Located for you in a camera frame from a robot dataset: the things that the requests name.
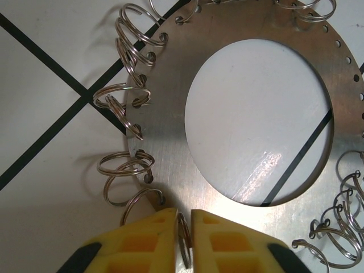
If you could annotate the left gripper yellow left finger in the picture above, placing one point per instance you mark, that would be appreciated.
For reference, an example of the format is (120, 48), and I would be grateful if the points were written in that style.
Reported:
(136, 247)

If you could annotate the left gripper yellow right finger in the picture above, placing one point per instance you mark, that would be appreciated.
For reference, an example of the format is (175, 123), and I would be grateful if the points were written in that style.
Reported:
(227, 250)

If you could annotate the small clear plastic bag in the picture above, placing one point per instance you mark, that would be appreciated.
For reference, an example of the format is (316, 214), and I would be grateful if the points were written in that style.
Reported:
(170, 113)

